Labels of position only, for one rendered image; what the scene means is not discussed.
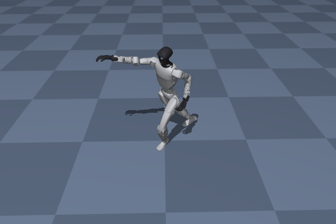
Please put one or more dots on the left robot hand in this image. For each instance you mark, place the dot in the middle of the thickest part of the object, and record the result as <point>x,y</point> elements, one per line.
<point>183,104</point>

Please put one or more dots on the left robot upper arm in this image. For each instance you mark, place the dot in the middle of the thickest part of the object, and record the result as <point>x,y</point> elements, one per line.
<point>181,75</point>

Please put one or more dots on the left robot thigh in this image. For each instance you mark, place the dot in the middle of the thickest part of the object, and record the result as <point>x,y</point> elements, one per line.
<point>168,113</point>

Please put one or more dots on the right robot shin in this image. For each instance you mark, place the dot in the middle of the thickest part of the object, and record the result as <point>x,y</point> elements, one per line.
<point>184,113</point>

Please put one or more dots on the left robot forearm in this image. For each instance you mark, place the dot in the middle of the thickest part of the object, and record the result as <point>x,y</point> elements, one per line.
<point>187,87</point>

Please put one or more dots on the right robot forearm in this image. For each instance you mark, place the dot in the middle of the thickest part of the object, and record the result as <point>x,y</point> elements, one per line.
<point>123,59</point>

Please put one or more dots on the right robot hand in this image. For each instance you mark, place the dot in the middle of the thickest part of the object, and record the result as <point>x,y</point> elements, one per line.
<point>107,57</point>

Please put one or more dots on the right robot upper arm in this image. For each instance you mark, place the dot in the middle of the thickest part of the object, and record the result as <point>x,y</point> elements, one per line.
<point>144,61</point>

